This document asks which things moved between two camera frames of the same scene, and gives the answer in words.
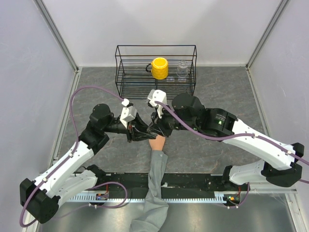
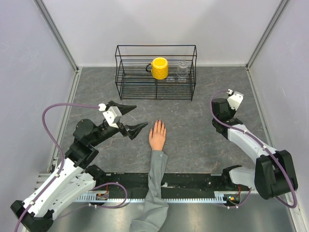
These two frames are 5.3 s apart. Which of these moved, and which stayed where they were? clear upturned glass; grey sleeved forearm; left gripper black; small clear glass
Moved: left gripper black
Stayed: grey sleeved forearm; small clear glass; clear upturned glass
